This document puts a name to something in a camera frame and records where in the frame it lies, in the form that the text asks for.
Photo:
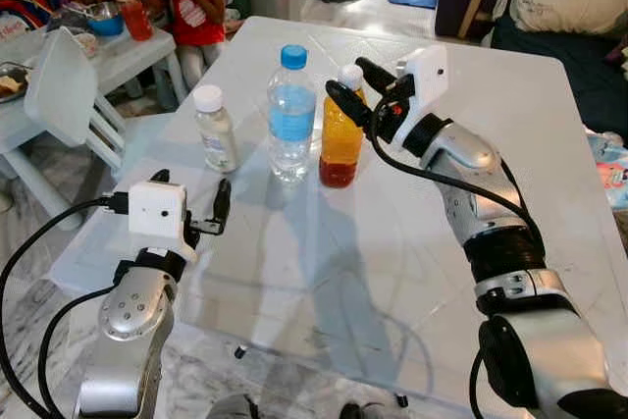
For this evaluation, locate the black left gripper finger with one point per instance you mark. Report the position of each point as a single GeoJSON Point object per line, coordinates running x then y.
{"type": "Point", "coordinates": [160, 177]}
{"type": "Point", "coordinates": [222, 203]}

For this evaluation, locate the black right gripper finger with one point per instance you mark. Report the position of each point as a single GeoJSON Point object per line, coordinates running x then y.
{"type": "Point", "coordinates": [376, 77]}
{"type": "Point", "coordinates": [350, 105]}

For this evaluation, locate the orange juice bottle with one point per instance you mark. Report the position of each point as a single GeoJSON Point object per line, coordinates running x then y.
{"type": "Point", "coordinates": [340, 149]}

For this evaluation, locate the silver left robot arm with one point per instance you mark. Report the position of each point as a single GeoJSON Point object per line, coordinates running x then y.
{"type": "Point", "coordinates": [132, 311]}

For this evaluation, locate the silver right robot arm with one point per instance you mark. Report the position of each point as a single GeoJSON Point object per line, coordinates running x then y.
{"type": "Point", "coordinates": [530, 331]}

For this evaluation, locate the blue-capped water bottle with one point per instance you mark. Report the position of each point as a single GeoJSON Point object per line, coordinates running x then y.
{"type": "Point", "coordinates": [292, 115]}

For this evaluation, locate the small white-capped milky bottle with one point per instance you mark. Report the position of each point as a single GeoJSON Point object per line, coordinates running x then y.
{"type": "Point", "coordinates": [216, 139]}

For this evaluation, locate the white plastic chair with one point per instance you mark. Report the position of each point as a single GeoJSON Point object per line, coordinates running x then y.
{"type": "Point", "coordinates": [64, 85]}

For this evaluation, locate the cartoon print round stool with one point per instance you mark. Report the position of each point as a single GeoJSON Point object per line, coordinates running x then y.
{"type": "Point", "coordinates": [610, 169]}

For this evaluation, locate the small white bowl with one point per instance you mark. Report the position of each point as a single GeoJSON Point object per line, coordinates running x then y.
{"type": "Point", "coordinates": [86, 44]}

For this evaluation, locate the pink-capped red drink bottle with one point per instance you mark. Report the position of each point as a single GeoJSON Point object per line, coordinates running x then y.
{"type": "Point", "coordinates": [135, 19]}

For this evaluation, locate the blue bowl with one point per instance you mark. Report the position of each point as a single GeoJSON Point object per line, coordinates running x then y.
{"type": "Point", "coordinates": [106, 24]}

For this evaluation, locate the plate with food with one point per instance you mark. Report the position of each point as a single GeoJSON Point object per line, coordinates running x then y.
{"type": "Point", "coordinates": [12, 85]}

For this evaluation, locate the child in red shirt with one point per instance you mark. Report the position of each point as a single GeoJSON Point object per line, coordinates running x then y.
{"type": "Point", "coordinates": [191, 2]}

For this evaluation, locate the grey robot left foot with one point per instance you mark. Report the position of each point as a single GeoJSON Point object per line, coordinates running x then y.
{"type": "Point", "coordinates": [234, 409]}

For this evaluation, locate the grey robot foot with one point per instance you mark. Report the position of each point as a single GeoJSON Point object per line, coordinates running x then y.
{"type": "Point", "coordinates": [234, 409]}
{"type": "Point", "coordinates": [365, 411]}

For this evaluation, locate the dark sofa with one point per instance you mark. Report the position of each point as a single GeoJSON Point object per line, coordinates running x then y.
{"type": "Point", "coordinates": [579, 66]}

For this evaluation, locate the cream pillow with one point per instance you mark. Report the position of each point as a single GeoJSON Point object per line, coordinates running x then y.
{"type": "Point", "coordinates": [569, 2]}

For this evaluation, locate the colourful bag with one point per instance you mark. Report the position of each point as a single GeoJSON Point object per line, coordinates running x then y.
{"type": "Point", "coordinates": [25, 7]}

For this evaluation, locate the grey robot right foot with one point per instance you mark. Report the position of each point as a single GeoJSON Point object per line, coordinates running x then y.
{"type": "Point", "coordinates": [365, 411]}

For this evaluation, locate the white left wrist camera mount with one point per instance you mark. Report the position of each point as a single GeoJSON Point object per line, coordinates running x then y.
{"type": "Point", "coordinates": [157, 211]}

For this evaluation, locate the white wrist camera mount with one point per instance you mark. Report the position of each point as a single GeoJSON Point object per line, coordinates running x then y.
{"type": "Point", "coordinates": [157, 211]}
{"type": "Point", "coordinates": [424, 80]}

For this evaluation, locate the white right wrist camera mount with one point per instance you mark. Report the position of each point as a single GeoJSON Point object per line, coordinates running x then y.
{"type": "Point", "coordinates": [424, 80]}

